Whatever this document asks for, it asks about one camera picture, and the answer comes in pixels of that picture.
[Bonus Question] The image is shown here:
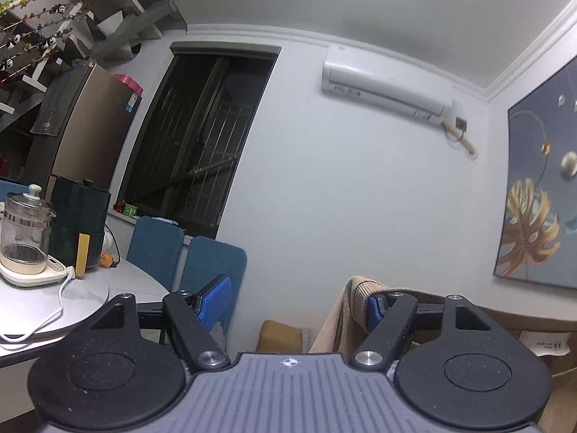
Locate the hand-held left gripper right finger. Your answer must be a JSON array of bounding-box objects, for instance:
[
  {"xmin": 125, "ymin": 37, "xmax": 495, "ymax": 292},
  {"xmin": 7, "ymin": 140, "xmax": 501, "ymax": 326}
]
[{"xmin": 354, "ymin": 292, "xmax": 502, "ymax": 369}]

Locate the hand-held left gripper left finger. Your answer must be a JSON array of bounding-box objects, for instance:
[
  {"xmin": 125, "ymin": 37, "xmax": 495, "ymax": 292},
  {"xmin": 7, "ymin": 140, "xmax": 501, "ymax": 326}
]
[{"xmin": 88, "ymin": 274, "xmax": 233, "ymax": 371}]

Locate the beige knit sweater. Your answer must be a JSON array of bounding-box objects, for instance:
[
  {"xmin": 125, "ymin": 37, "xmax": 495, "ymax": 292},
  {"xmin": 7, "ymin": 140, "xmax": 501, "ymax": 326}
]
[{"xmin": 309, "ymin": 275, "xmax": 445, "ymax": 355}]

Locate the blue chair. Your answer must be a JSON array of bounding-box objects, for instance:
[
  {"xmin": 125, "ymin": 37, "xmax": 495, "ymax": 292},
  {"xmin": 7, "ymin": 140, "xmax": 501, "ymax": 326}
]
[
  {"xmin": 180, "ymin": 236, "xmax": 248, "ymax": 328},
  {"xmin": 0, "ymin": 179, "xmax": 28, "ymax": 204},
  {"xmin": 126, "ymin": 215, "xmax": 185, "ymax": 292}
]

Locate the small cardboard box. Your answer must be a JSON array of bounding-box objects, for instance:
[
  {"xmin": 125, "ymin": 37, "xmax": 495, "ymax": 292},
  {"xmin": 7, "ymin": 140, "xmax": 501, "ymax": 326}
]
[{"xmin": 256, "ymin": 320, "xmax": 308, "ymax": 353}]

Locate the yellow box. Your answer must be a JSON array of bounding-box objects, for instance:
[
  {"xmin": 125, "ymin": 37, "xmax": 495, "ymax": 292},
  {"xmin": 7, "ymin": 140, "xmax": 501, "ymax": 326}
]
[{"xmin": 76, "ymin": 233, "xmax": 91, "ymax": 279}]

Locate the large cardboard box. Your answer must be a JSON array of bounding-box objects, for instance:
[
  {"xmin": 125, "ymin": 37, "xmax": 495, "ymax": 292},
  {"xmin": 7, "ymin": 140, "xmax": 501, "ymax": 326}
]
[{"xmin": 412, "ymin": 304, "xmax": 577, "ymax": 433}]

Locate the dark barred window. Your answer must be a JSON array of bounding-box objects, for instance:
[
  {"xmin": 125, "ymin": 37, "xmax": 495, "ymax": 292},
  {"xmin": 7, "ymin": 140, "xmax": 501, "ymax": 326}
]
[{"xmin": 118, "ymin": 41, "xmax": 282, "ymax": 241}]

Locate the dark green air fryer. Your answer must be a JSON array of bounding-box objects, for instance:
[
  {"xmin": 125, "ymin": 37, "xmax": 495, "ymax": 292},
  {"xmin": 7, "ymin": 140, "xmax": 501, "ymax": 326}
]
[{"xmin": 47, "ymin": 176, "xmax": 112, "ymax": 269}]

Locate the grey round turntable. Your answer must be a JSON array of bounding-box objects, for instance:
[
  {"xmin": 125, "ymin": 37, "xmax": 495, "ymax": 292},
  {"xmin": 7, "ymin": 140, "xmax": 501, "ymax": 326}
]
[{"xmin": 0, "ymin": 258, "xmax": 111, "ymax": 339}]

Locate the glass electric kettle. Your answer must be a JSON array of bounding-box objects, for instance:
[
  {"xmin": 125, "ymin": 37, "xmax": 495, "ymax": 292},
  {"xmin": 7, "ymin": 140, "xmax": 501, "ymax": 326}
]
[{"xmin": 0, "ymin": 184, "xmax": 68, "ymax": 288}]

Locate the bronze refrigerator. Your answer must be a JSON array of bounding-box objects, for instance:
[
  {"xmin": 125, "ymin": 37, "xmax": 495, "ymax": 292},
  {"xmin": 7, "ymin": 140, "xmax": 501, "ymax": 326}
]
[{"xmin": 22, "ymin": 64, "xmax": 144, "ymax": 190}]

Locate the pink container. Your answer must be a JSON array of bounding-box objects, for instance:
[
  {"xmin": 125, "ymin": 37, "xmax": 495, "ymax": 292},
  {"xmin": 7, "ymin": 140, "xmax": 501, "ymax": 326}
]
[{"xmin": 114, "ymin": 73, "xmax": 144, "ymax": 96}]

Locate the white air conditioner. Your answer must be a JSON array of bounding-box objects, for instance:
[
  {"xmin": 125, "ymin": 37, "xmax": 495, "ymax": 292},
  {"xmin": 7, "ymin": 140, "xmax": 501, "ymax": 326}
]
[{"xmin": 321, "ymin": 43, "xmax": 454, "ymax": 126}]

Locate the grey towel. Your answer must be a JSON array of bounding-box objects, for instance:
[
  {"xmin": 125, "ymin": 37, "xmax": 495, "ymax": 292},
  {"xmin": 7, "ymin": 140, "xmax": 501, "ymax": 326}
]
[{"xmin": 30, "ymin": 70, "xmax": 88, "ymax": 137}]

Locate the grey white staircase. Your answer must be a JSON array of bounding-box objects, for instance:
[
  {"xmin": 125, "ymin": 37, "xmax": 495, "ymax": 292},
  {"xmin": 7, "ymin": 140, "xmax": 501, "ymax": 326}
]
[{"xmin": 0, "ymin": 0, "xmax": 188, "ymax": 138}]

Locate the white kettle power cable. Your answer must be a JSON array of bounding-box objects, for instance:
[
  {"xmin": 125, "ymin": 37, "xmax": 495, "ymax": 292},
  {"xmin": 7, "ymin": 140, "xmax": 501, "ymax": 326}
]
[{"xmin": 0, "ymin": 265, "xmax": 77, "ymax": 344}]

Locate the beige air conditioner hose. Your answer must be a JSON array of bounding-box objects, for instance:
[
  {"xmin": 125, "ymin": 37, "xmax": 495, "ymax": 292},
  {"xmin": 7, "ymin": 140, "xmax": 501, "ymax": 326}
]
[{"xmin": 442, "ymin": 121, "xmax": 479, "ymax": 158}]

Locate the gold leaf wall painting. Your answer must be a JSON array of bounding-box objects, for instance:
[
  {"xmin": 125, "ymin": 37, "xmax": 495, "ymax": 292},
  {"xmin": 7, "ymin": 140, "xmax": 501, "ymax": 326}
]
[{"xmin": 493, "ymin": 54, "xmax": 577, "ymax": 290}]

